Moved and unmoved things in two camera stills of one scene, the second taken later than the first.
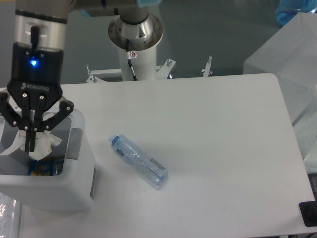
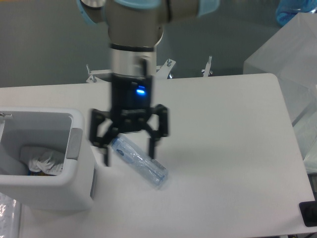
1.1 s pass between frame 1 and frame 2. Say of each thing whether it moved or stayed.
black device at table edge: stayed
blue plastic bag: stayed
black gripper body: moved
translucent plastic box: stayed
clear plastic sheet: stayed
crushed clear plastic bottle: stayed
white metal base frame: stayed
